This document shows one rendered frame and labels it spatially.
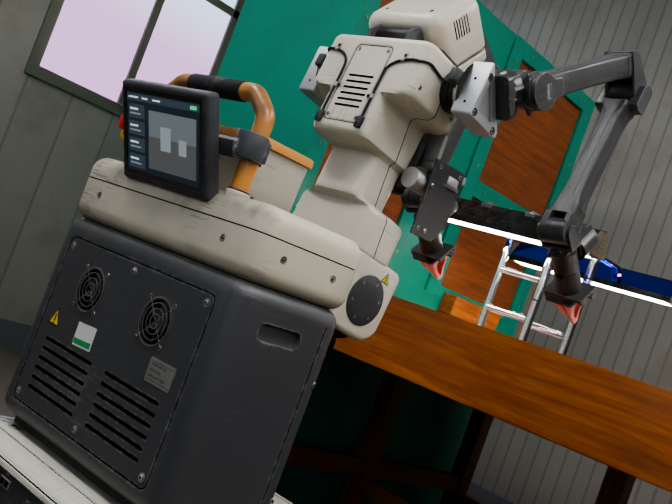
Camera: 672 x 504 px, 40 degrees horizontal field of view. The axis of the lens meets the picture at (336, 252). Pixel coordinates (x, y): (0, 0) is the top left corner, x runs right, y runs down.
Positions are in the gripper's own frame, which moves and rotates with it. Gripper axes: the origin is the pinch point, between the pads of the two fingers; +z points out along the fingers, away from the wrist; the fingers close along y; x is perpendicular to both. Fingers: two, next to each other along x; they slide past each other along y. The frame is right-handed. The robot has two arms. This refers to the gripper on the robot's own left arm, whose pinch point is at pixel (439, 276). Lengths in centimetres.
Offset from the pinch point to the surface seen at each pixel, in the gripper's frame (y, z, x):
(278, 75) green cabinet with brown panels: 72, -41, -21
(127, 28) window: 223, -30, -59
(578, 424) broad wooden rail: -58, 4, 25
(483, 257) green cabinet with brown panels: 48, 52, -69
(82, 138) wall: 225, 5, -19
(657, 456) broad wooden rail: -76, 4, 25
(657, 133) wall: 52, 70, -201
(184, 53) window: 223, -7, -83
